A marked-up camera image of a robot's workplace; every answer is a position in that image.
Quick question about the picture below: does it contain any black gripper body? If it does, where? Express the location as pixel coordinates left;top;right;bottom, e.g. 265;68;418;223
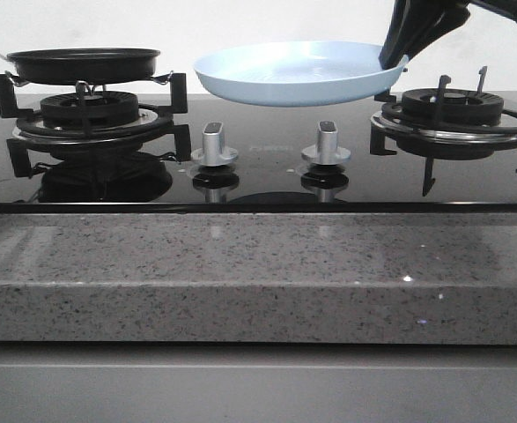
447;0;517;26

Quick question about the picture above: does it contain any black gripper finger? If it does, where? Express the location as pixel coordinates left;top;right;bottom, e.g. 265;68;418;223
379;0;447;69
398;6;469;59

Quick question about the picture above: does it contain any light blue plate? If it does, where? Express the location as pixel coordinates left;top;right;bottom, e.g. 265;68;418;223
194;41;409;108

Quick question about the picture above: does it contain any black frying pan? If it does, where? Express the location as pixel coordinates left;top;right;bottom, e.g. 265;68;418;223
5;48;160;85

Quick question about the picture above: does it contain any right gas burner head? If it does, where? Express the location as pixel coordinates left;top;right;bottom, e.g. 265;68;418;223
371;88;517;149

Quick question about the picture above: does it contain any gas burner head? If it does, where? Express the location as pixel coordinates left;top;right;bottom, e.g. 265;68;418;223
371;88;517;149
16;91;173;140

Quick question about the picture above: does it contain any black right pan support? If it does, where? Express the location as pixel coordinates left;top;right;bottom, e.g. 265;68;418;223
370;66;517;196

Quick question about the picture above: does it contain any black pan support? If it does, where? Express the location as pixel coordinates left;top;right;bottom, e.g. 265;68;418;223
0;72;188;145
370;66;517;196

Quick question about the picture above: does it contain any silver right stove knob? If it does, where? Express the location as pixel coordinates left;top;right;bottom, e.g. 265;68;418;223
301;121;351;166

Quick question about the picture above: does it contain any silver stove knob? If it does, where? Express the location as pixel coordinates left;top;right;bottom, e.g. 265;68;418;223
301;121;351;166
191;122;238;167

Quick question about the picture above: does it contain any black glass gas cooktop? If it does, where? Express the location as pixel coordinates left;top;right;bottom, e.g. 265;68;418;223
0;96;517;214

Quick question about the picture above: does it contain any silver left stove knob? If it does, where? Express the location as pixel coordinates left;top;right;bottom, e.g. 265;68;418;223
191;122;238;167

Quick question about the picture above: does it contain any left gas burner head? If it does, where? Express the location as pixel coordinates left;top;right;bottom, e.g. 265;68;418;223
16;91;173;140

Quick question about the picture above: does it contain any black left pan support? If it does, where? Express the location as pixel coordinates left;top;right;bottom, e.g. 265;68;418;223
0;72;188;145

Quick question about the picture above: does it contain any grey cabinet front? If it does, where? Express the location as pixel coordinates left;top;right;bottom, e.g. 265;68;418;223
0;342;517;422

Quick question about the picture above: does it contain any wire pan support ring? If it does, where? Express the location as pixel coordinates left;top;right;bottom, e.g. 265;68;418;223
4;70;175;96

